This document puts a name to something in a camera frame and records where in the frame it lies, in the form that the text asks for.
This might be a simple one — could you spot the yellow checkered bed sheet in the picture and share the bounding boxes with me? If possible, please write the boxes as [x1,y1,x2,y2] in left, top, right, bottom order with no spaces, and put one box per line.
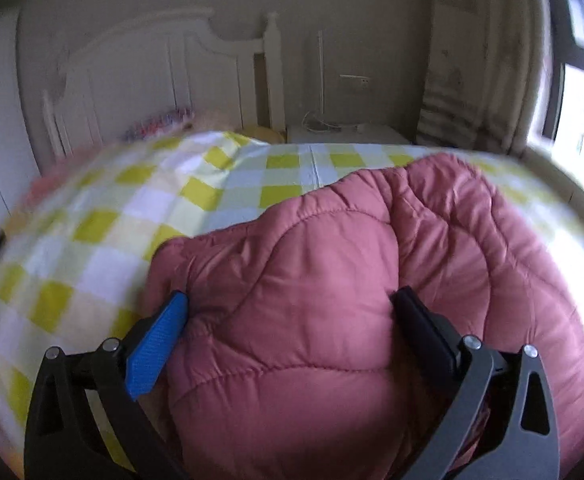
[0,129,584,476]

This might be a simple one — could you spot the patterned decorative pillow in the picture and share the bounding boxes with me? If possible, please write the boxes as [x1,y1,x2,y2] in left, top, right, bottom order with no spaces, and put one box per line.
[122,108,194,142]

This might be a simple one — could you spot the pink quilted jacket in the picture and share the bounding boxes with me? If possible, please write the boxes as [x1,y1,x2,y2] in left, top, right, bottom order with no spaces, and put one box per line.
[142,154,584,479]

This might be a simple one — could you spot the yellow pillow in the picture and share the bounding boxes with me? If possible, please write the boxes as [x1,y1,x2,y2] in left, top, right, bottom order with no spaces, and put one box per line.
[241,126,286,144]

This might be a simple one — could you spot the beige printed curtain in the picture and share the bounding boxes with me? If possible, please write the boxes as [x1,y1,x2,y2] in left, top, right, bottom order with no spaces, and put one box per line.
[415,0,552,156]

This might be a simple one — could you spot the slim white desk lamp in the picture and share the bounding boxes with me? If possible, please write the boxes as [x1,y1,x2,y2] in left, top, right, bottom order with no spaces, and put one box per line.
[301,29,342,134]

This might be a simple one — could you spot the white nightstand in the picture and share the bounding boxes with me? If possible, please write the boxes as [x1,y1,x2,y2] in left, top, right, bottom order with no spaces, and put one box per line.
[286,124,411,145]

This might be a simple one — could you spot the white wooden headboard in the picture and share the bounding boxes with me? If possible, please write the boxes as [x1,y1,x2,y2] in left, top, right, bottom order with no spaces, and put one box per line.
[42,8,286,157]

